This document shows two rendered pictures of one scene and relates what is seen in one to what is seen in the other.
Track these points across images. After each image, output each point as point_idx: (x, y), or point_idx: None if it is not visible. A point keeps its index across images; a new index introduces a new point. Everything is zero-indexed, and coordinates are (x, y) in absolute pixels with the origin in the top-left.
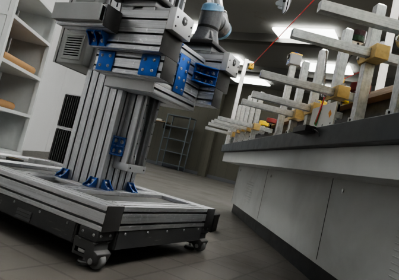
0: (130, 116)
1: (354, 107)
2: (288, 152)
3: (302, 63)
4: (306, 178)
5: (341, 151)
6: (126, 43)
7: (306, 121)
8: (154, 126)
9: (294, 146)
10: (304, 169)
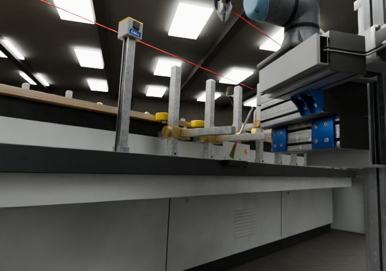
0: None
1: (261, 154)
2: (176, 177)
3: (177, 68)
4: None
5: (253, 178)
6: None
7: (212, 149)
8: (364, 205)
9: (212, 174)
10: (216, 194)
